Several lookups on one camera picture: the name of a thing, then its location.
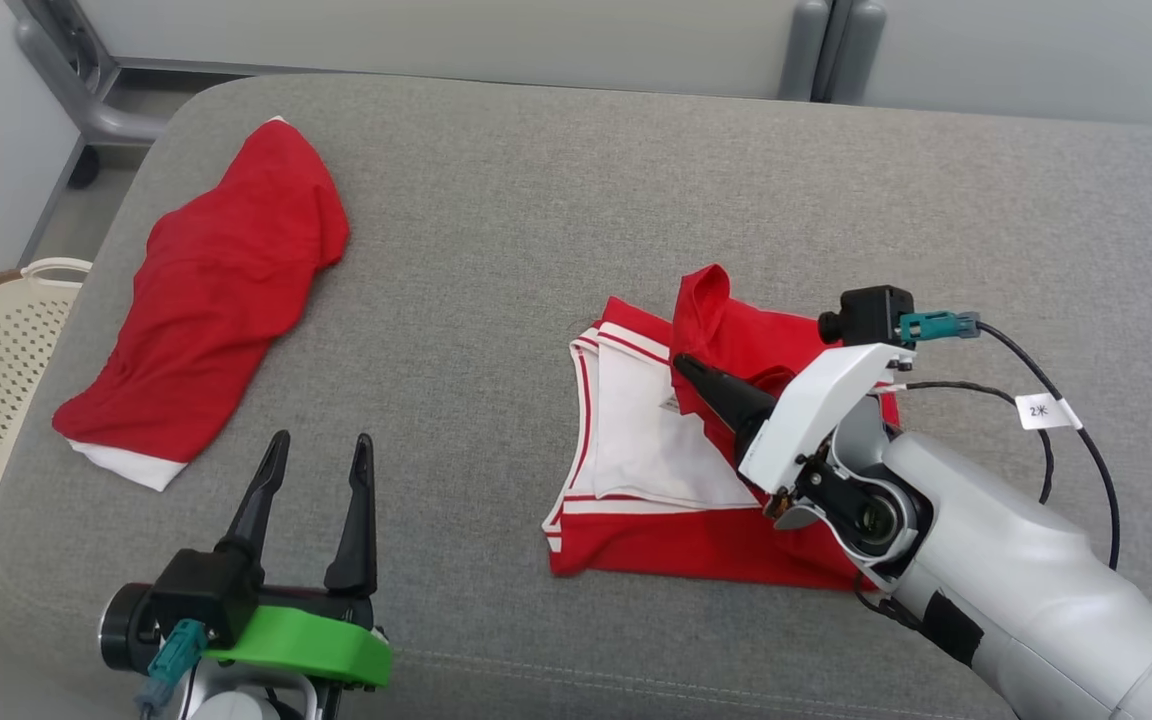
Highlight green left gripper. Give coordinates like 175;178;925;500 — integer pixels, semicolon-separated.
203;430;394;690

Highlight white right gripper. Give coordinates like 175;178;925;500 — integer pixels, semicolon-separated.
672;342;918;529

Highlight red basketball jersey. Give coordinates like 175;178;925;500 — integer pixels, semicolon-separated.
542;264;902;593

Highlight red basketball shorts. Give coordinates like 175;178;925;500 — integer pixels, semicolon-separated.
51;117;351;493

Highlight grey fabric sofa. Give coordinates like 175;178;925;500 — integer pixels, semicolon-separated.
0;72;1152;720

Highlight left teal-plug camera cable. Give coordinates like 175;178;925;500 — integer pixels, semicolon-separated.
135;619;209;715

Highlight teal-plug camera cable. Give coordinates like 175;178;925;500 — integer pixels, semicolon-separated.
135;619;209;715
898;310;1123;573

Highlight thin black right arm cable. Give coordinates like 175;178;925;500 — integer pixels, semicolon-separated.
876;380;1057;506

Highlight right teal-plug camera cable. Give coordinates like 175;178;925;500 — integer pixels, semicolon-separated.
898;310;1123;573

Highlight white paper cable label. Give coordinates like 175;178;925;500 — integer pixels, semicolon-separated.
1015;393;1083;432

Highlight grey partition post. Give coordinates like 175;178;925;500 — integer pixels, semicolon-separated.
831;0;887;106
778;0;830;101

